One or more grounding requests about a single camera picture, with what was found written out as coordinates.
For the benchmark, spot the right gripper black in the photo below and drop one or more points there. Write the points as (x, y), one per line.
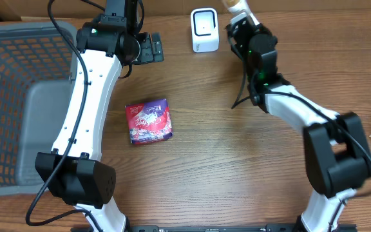
(249, 24)

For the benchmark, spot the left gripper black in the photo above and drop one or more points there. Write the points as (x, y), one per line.
(148, 55)

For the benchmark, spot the white tube pouch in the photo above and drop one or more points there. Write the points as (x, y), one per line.
(240, 10)

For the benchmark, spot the red purple snack pack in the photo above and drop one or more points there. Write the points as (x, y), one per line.
(149, 122)

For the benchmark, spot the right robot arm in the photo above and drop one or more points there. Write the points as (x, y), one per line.
(337, 155)

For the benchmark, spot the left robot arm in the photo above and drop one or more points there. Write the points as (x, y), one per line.
(72, 170)

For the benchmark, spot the white barcode scanner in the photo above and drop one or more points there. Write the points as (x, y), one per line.
(204, 30)

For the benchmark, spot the grey plastic shopping basket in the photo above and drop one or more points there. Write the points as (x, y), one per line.
(37, 71)

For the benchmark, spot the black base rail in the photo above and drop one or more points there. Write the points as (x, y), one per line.
(267, 228)

